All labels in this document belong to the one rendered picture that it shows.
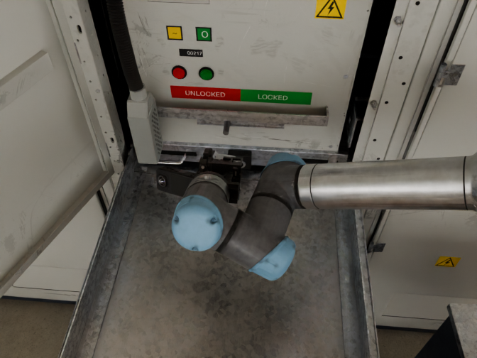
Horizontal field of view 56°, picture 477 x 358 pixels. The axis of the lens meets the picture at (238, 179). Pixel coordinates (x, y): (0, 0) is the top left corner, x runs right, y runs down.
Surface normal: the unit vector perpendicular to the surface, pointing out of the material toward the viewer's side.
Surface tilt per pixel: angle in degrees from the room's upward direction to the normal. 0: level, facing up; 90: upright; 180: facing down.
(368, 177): 36
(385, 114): 90
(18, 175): 90
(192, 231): 60
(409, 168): 27
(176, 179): 66
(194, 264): 0
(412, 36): 90
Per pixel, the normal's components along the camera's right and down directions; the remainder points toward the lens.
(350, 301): 0.00, -0.65
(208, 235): -0.08, 0.32
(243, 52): -0.08, 0.75
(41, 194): 0.90, 0.33
